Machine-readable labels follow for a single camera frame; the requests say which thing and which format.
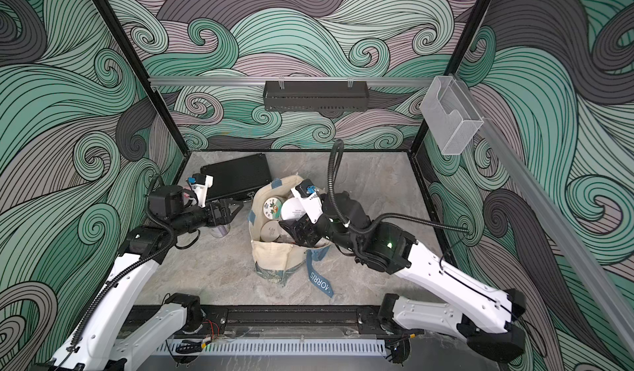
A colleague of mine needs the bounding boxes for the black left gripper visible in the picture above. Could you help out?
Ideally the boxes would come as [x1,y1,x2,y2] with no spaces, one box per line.
[170,200,242,238]

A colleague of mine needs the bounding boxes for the cream canvas tote bag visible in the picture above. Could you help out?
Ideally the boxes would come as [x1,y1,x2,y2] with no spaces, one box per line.
[248,175,335,298]

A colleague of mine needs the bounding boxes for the purple yellow label seed can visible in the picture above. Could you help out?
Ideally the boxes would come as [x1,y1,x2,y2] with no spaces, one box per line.
[209,224,230,238]

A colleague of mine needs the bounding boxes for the clear jar cartoon leaf lid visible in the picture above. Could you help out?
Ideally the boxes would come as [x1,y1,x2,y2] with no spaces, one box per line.
[263,196,285,220]

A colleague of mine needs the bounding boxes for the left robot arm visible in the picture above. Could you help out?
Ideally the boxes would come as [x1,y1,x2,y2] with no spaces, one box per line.
[32,185,244,370]

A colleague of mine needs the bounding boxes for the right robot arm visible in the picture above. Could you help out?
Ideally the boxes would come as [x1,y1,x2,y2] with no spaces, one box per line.
[280,140,527,364]

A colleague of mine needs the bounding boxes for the black ribbed hard case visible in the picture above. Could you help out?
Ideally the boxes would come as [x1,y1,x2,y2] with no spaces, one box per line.
[200,153,272,200]

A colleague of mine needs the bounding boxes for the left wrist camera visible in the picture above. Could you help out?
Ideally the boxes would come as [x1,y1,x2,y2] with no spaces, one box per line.
[187,173,214,208]

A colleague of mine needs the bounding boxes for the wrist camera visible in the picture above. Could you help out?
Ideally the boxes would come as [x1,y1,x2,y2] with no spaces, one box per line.
[187,173,214,208]
[291,179,323,224]

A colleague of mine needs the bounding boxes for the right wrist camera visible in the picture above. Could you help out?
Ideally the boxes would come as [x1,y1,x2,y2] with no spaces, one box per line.
[291,179,323,224]

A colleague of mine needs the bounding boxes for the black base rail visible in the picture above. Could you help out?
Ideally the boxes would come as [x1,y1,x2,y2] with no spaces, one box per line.
[168,305,424,338]

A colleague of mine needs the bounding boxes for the white slotted cable duct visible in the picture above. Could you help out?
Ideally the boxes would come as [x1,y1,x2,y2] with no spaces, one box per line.
[155,338,387,357]

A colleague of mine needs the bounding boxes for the black wall shelf tray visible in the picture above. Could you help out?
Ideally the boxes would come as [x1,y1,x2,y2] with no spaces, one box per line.
[263,81,370,114]

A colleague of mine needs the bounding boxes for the white mesh wall basket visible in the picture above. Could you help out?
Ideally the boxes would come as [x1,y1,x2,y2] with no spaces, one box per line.
[420,76,483,156]

